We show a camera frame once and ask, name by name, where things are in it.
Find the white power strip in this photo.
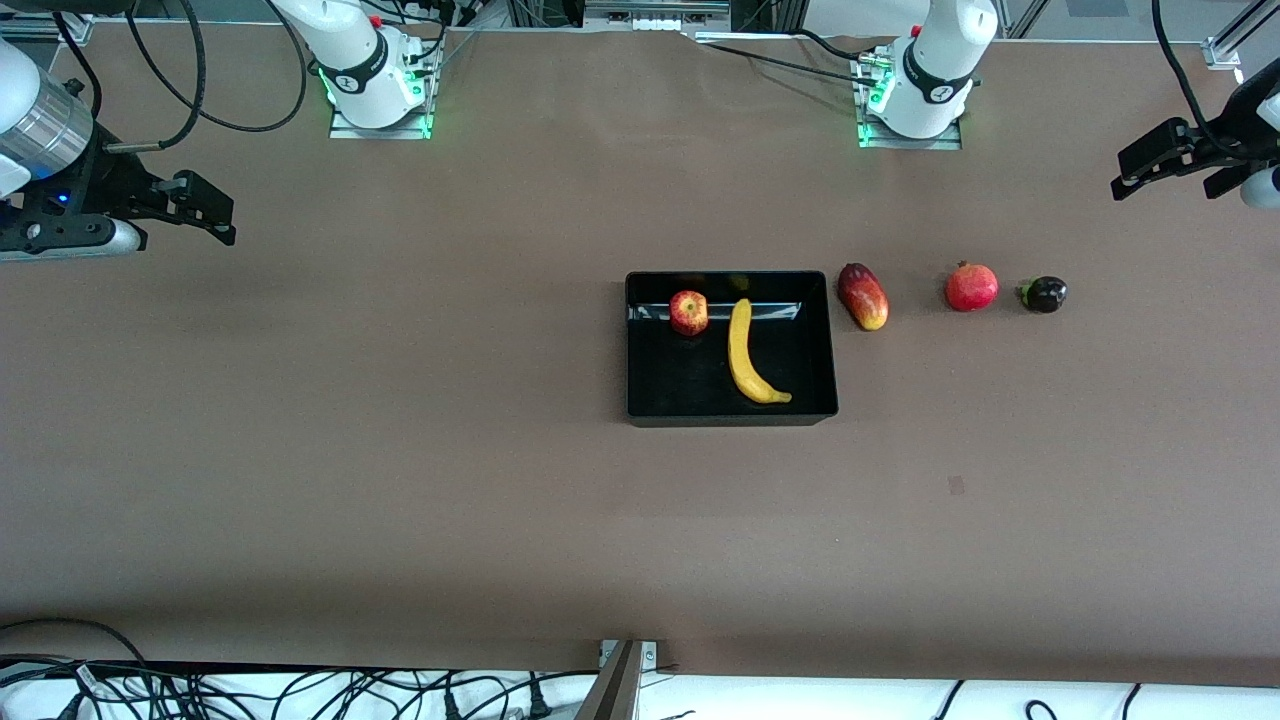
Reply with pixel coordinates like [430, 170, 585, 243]
[583, 0, 733, 33]

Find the tangled black cables bundle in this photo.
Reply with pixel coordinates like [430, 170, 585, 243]
[0, 655, 601, 720]

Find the aluminium profile post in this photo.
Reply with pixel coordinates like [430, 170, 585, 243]
[1203, 0, 1280, 71]

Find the yellow banana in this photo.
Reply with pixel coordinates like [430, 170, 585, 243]
[727, 298, 793, 405]

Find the black arched cable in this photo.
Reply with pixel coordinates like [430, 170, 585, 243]
[0, 618, 151, 669]

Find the red apple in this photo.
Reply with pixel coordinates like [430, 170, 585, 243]
[669, 290, 710, 337]

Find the red yellow mango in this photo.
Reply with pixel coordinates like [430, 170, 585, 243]
[837, 262, 890, 332]

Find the dark purple mangosteen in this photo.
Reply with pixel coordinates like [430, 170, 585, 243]
[1018, 276, 1068, 315]

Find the black cable across table edge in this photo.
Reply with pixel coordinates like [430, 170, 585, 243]
[695, 28, 891, 89]

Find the black looping cable right arm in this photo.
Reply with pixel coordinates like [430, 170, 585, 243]
[122, 0, 309, 134]

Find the black cable with metal plug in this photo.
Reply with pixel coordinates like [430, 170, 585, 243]
[103, 0, 208, 156]

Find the red pomegranate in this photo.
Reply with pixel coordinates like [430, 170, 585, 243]
[945, 261, 1000, 313]

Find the dark metal beam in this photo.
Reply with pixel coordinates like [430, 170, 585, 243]
[573, 640, 643, 720]

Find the metal base plate right arm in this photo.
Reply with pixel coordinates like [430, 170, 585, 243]
[329, 38, 434, 140]

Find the black rectangular plastic box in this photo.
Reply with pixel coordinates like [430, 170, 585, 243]
[625, 270, 839, 429]

